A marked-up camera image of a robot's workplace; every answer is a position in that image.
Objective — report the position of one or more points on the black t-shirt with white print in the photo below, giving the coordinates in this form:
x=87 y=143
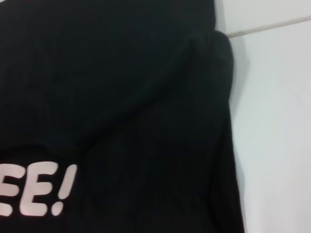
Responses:
x=121 y=97

